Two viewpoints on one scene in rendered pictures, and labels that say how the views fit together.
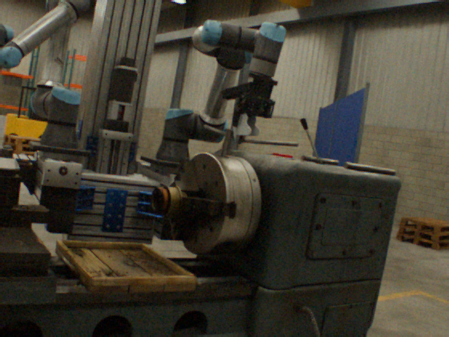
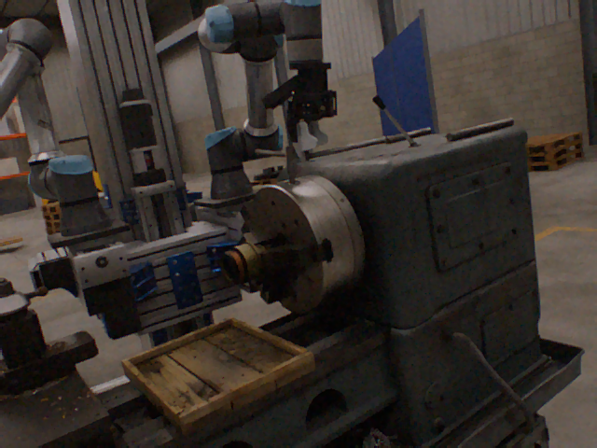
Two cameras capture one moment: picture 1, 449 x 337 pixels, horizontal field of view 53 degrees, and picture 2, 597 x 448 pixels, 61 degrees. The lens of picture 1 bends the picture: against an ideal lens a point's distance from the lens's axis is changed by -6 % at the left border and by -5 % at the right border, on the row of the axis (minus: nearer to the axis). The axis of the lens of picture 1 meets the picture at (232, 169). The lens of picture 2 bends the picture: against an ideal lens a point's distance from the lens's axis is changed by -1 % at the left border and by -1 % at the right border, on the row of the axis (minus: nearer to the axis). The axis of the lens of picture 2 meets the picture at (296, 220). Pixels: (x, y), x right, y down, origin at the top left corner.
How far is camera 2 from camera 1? 0.30 m
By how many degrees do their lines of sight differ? 8
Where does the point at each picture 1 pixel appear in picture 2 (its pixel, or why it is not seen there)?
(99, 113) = (123, 169)
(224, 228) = (325, 276)
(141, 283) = (245, 392)
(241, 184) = (328, 213)
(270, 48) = (306, 20)
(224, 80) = (258, 78)
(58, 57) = (40, 119)
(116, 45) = (110, 77)
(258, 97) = (312, 93)
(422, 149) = (503, 62)
